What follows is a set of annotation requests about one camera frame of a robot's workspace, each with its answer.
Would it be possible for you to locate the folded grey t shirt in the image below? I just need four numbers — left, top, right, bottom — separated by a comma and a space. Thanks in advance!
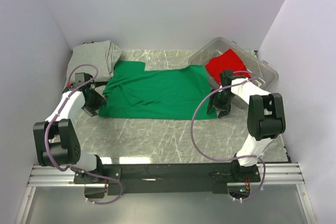
66, 40, 122, 82

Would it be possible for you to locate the green t shirt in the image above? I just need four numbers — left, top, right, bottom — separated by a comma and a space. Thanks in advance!
99, 61, 217, 120

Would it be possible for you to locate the clear plastic bin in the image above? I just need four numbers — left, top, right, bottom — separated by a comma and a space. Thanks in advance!
188, 37, 278, 91

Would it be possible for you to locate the red t shirt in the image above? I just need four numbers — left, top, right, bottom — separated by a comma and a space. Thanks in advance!
205, 49, 251, 84

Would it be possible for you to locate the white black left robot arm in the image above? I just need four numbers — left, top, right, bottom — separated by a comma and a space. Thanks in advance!
33, 89, 106, 183

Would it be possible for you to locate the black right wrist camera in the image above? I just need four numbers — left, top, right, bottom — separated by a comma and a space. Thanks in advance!
219, 69, 236, 87

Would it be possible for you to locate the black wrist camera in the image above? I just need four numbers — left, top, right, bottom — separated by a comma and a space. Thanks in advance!
74, 72, 92, 86
219, 69, 236, 87

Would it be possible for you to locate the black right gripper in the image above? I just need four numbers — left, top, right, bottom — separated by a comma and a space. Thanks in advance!
207, 89, 236, 118

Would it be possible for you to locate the aluminium frame rail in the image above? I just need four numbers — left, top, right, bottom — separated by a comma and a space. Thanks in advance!
27, 163, 305, 187

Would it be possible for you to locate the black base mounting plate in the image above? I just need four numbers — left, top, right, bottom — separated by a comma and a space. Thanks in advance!
73, 161, 261, 198

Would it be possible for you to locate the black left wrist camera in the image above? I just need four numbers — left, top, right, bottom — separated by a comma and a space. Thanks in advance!
74, 72, 92, 86

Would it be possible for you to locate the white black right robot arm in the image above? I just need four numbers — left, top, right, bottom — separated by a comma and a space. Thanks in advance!
207, 76, 286, 182

